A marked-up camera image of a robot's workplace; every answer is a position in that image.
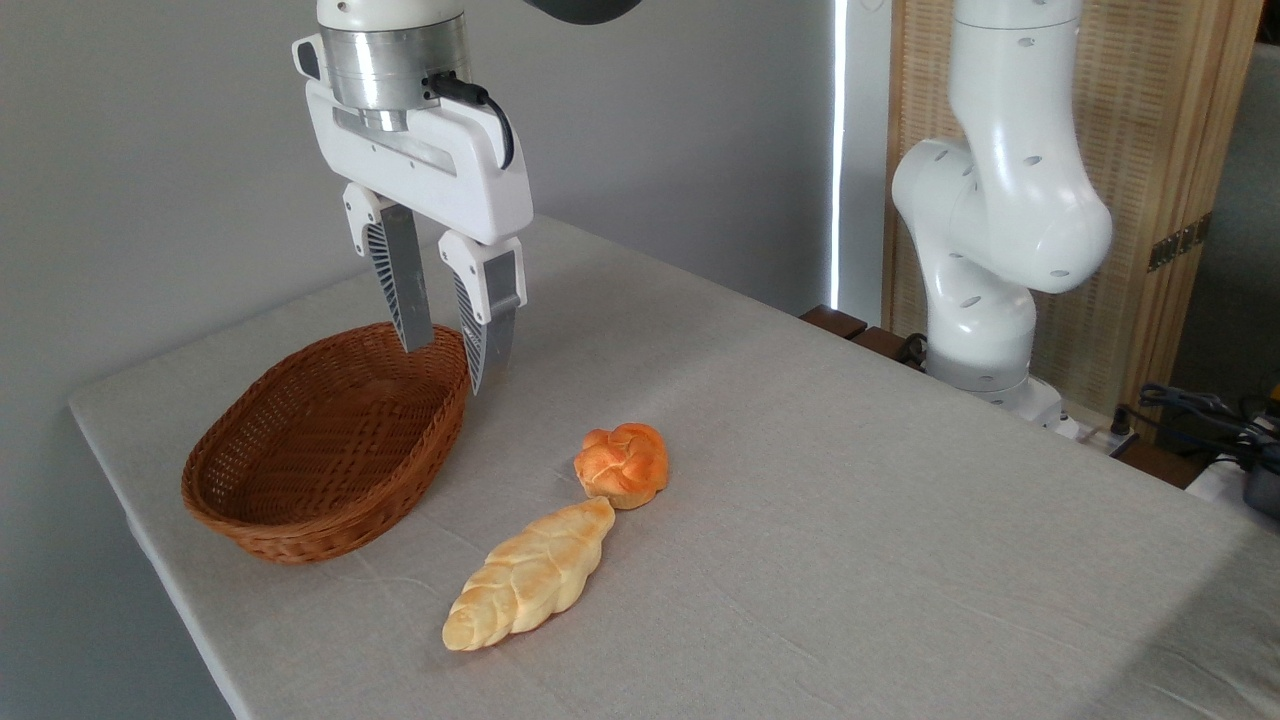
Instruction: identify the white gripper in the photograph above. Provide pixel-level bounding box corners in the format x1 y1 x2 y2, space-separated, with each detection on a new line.
305 80 534 396

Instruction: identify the round orange bread roll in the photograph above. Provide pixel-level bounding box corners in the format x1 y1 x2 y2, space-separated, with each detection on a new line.
573 422 670 511

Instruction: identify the brown woven wicker basket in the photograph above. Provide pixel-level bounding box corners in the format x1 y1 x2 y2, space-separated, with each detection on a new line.
181 321 471 565

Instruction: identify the long braided pale bread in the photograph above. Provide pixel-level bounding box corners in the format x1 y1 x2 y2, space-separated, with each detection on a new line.
442 496 617 653

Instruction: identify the dark wooden block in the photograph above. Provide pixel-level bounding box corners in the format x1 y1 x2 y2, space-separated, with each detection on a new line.
800 305 869 341
850 326 929 373

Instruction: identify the grey tablecloth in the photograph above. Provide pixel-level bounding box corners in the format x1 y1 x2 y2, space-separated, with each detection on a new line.
68 215 1280 720

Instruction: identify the white power strip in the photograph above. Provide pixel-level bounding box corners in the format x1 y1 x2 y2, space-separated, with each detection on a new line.
1045 410 1141 458

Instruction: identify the wooden bamboo folding screen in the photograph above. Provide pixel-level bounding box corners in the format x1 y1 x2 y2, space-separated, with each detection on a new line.
882 0 1266 443

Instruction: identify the metal screen hinge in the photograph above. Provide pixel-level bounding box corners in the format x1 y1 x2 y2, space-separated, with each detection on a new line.
1147 212 1213 273

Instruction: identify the dark grey device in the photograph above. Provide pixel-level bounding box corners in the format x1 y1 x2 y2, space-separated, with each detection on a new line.
1243 458 1280 519

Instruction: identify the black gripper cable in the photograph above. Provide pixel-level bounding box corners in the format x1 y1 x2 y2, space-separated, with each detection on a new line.
425 72 516 171

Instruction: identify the black cable bundle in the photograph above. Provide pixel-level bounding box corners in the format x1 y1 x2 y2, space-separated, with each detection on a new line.
1112 383 1280 461

